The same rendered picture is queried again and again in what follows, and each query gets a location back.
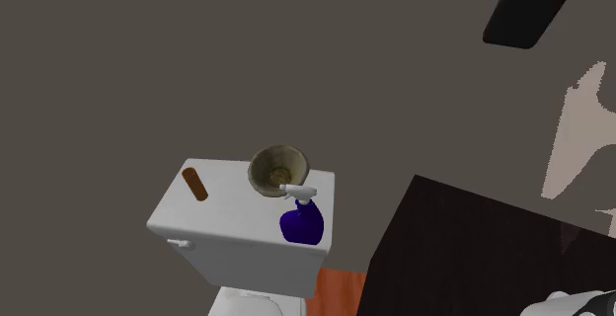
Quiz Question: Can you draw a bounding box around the dark robot stand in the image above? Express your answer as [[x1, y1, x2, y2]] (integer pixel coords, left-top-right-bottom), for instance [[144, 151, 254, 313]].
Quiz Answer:
[[355, 174, 616, 316]]

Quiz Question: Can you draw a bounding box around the olive green bowl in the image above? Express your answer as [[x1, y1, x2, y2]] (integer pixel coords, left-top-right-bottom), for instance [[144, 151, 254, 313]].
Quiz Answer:
[[247, 144, 311, 198]]

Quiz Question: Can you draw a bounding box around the blue spray bottle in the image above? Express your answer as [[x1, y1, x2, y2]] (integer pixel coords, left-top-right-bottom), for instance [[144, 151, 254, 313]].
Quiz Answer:
[[278, 184, 325, 247]]

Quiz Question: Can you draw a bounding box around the orange floor mat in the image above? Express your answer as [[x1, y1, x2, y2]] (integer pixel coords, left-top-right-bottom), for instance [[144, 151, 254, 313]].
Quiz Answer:
[[305, 267, 369, 316]]

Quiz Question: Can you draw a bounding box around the white toilet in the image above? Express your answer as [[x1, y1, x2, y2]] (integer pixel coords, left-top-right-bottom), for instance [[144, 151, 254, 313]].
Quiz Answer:
[[146, 157, 337, 316]]

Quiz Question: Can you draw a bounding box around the brown cylinder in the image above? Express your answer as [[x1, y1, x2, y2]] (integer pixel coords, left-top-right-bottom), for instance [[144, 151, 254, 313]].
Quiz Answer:
[[182, 167, 209, 203]]

